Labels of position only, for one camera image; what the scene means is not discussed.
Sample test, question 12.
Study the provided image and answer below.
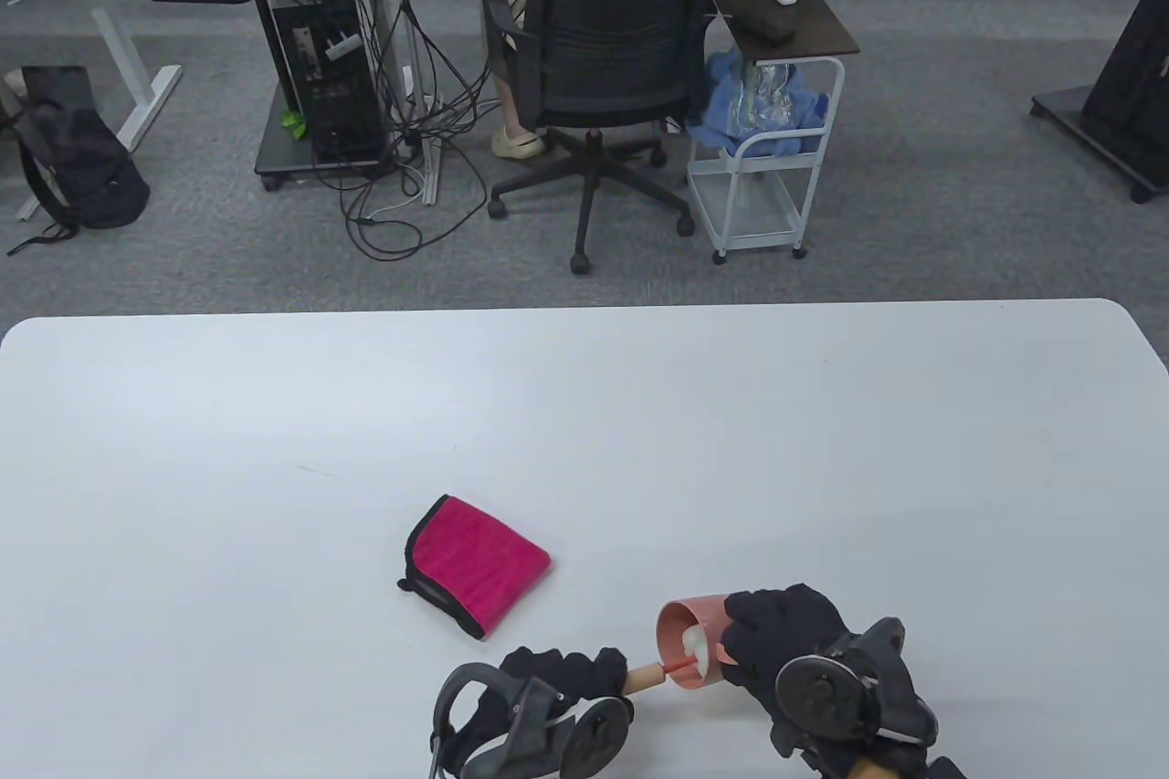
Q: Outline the pink water cup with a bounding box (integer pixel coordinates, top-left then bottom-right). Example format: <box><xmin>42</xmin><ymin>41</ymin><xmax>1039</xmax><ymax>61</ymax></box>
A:
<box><xmin>656</xmin><ymin>595</ymin><xmax>736</xmax><ymax>690</ymax></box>

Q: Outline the person's right forearm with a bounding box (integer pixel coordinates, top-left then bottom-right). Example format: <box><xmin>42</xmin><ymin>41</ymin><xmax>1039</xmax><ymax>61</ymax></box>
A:
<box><xmin>849</xmin><ymin>747</ymin><xmax>969</xmax><ymax>779</ymax></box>

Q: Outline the black rolling computer stand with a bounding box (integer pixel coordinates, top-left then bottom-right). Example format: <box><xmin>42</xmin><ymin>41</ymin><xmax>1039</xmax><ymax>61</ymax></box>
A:
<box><xmin>254</xmin><ymin>76</ymin><xmax>403</xmax><ymax>191</ymax></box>

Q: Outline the black backpack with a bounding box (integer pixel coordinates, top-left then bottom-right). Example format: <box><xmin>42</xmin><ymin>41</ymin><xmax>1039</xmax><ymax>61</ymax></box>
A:
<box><xmin>7</xmin><ymin>67</ymin><xmax>152</xmax><ymax>255</ymax></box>

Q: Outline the black oblong case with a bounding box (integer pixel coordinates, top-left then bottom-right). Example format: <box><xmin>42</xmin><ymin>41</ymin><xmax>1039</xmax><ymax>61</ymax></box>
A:
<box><xmin>735</xmin><ymin>14</ymin><xmax>794</xmax><ymax>45</ymax></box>

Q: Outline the person's right hand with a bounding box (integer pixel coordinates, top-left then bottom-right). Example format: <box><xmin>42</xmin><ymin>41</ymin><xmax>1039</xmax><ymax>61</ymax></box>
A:
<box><xmin>721</xmin><ymin>583</ymin><xmax>864</xmax><ymax>725</ymax></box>

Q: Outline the black computer tower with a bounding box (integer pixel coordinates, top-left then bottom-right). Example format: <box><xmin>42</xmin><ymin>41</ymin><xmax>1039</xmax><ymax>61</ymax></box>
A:
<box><xmin>260</xmin><ymin>0</ymin><xmax>389</xmax><ymax>168</ymax></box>

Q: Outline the white desk with metal legs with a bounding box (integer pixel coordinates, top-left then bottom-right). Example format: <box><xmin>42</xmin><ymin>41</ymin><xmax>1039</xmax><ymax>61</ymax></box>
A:
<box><xmin>0</xmin><ymin>0</ymin><xmax>184</xmax><ymax>223</ymax></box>

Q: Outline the bundle of black cables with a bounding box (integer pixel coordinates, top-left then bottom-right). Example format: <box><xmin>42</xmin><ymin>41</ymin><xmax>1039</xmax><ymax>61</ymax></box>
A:
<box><xmin>311</xmin><ymin>0</ymin><xmax>490</xmax><ymax>261</ymax></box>

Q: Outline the wooden sponge cup brush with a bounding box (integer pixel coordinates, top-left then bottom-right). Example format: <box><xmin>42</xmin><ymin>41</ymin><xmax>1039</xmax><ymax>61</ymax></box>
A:
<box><xmin>624</xmin><ymin>624</ymin><xmax>715</xmax><ymax>696</ymax></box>

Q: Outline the person's left hand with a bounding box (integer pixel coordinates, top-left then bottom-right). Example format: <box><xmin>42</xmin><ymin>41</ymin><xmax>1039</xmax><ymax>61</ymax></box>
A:
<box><xmin>448</xmin><ymin>647</ymin><xmax>631</xmax><ymax>748</ymax></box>

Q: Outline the blue crumpled cloth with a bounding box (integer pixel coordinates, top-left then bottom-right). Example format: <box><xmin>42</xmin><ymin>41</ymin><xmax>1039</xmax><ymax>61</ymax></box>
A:
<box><xmin>687</xmin><ymin>48</ymin><xmax>830</xmax><ymax>159</ymax></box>

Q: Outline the black mesh office chair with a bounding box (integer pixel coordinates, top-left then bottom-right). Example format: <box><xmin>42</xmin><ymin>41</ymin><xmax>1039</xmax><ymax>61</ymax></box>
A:
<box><xmin>481</xmin><ymin>0</ymin><xmax>739</xmax><ymax>276</ymax></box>

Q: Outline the white cart with dark top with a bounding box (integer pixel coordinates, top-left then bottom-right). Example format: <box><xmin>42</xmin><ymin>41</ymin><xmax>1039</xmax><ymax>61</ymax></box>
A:
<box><xmin>687</xmin><ymin>0</ymin><xmax>861</xmax><ymax>264</ymax></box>

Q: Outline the beige slipper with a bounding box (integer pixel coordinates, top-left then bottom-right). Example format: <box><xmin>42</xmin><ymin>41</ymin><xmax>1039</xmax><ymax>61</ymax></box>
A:
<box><xmin>491</xmin><ymin>126</ymin><xmax>549</xmax><ymax>159</ymax></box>

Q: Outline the magenta cleaning cloth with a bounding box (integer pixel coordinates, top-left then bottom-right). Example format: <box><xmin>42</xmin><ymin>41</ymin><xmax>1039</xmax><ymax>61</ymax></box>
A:
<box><xmin>397</xmin><ymin>494</ymin><xmax>553</xmax><ymax>641</ymax></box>

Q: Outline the black panel on wheeled base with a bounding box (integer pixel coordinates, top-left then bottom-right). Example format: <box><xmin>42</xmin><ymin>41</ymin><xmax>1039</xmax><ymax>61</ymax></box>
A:
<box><xmin>1030</xmin><ymin>0</ymin><xmax>1169</xmax><ymax>203</ymax></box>

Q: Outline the black grey handheld controller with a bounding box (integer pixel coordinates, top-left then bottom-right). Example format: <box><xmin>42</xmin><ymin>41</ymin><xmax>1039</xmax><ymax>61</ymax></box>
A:
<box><xmin>774</xmin><ymin>617</ymin><xmax>942</xmax><ymax>757</ymax></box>
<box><xmin>429</xmin><ymin>662</ymin><xmax>636</xmax><ymax>779</ymax></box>

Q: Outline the clear plastic bag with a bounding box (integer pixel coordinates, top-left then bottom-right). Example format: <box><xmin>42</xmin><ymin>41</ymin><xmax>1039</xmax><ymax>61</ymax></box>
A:
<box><xmin>744</xmin><ymin>62</ymin><xmax>805</xmax><ymax>127</ymax></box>

